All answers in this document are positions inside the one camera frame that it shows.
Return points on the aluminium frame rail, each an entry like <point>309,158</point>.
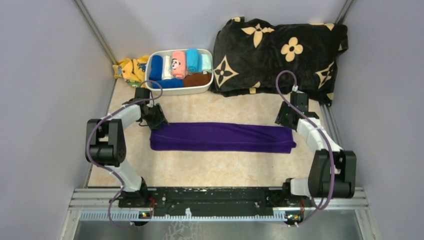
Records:
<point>93,213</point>

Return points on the pale mint rolled towel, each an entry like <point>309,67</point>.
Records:
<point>206,65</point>

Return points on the white rolled towel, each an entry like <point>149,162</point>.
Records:
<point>167,70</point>

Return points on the dark blue rolled towel lying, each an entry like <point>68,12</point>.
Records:
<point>168,84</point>

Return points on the brown rolled towel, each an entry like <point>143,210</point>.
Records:
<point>196,80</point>

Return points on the white plastic bin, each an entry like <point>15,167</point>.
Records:
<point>183,90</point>

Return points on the light blue rolled towel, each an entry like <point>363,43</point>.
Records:
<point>192,60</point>

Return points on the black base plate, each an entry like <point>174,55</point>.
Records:
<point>214,201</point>

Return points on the yellow patterned cloth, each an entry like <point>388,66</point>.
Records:
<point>132,71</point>

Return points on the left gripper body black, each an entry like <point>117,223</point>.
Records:
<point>156,116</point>

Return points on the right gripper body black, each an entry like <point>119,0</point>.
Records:
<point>283,117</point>

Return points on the purple towel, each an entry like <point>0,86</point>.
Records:
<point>222,137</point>

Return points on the black floral blanket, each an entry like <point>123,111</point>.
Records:
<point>254,56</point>

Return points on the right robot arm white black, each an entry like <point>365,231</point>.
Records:
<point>333,169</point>

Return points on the pink panda towel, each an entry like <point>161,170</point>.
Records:
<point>178,64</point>

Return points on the dark blue rolled towel upright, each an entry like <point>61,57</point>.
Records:
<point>156,68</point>

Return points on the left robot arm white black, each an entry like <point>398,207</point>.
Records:
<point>106,147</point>

